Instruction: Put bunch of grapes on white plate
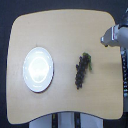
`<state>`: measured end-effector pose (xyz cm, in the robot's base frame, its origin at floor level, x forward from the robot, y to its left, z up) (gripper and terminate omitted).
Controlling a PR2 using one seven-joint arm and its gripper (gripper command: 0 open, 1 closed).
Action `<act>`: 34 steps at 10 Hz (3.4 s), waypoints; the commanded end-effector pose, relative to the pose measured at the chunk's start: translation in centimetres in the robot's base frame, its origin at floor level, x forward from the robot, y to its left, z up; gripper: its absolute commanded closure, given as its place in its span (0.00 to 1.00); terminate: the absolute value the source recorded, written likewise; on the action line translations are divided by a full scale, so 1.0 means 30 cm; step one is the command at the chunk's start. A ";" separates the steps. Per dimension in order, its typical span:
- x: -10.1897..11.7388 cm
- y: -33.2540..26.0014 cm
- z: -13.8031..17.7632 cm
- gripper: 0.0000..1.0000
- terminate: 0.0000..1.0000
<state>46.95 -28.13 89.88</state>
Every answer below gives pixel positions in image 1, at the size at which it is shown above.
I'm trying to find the dark purple grape bunch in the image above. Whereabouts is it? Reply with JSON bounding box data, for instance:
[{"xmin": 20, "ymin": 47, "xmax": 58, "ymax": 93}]
[{"xmin": 75, "ymin": 53, "xmax": 92, "ymax": 88}]

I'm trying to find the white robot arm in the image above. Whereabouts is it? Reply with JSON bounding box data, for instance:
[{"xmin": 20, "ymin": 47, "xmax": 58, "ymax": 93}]
[{"xmin": 101, "ymin": 9, "xmax": 128, "ymax": 49}]

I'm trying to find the white round plate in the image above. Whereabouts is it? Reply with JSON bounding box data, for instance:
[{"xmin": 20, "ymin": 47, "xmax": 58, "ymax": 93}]
[{"xmin": 23, "ymin": 47, "xmax": 54, "ymax": 93}]

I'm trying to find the white table base frame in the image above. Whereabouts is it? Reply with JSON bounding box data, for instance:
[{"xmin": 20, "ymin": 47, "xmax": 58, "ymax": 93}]
[{"xmin": 29, "ymin": 112, "xmax": 103, "ymax": 128}]

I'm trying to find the black cable chain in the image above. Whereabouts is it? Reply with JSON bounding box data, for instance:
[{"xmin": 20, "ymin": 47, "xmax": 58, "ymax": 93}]
[{"xmin": 120, "ymin": 46, "xmax": 128, "ymax": 104}]

